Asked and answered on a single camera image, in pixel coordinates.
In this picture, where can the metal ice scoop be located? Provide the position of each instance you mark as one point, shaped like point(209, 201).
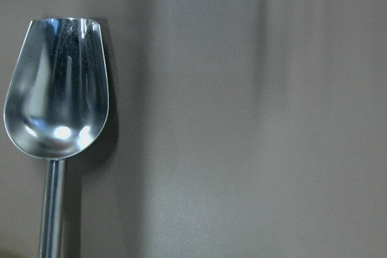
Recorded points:
point(56, 106)

